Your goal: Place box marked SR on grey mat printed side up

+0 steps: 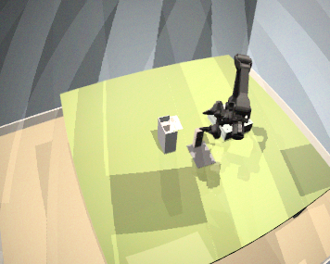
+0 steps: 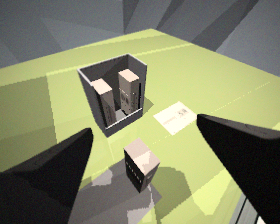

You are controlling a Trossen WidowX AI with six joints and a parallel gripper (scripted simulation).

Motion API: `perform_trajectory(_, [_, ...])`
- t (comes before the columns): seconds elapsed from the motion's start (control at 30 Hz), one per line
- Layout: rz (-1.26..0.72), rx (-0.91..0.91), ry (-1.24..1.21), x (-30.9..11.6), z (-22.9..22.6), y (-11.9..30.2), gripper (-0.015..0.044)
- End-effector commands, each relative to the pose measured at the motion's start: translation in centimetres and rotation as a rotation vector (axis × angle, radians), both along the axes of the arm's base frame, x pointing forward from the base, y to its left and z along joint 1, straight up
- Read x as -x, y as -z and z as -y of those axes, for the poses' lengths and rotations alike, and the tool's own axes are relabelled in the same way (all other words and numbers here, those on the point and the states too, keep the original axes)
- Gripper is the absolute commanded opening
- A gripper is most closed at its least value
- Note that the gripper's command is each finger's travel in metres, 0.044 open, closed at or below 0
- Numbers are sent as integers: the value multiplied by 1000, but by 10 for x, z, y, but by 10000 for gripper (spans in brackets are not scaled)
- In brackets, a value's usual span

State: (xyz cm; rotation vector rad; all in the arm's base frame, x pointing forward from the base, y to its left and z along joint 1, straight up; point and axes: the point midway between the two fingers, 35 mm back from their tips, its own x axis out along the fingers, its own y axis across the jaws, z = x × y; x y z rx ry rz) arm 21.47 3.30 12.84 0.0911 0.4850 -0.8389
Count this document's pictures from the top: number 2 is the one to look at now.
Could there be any grey open-top bin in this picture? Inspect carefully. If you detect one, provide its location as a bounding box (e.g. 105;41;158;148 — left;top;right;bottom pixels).
77;53;147;138

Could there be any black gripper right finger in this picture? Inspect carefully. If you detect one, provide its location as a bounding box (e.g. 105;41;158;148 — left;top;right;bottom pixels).
196;114;280;224

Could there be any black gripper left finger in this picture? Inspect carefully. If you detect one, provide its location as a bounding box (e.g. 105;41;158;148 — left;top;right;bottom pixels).
0;127;94;224

